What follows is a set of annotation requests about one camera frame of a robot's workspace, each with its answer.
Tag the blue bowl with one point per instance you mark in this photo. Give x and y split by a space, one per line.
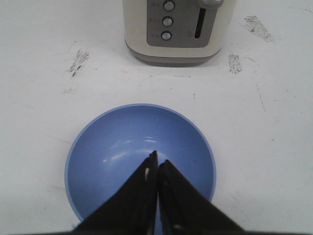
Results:
109 149

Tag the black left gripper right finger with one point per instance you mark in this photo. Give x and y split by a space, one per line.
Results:
184 210

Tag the cream and chrome toaster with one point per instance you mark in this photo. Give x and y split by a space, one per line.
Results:
172 31

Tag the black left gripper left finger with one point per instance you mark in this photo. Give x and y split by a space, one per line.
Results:
132 209

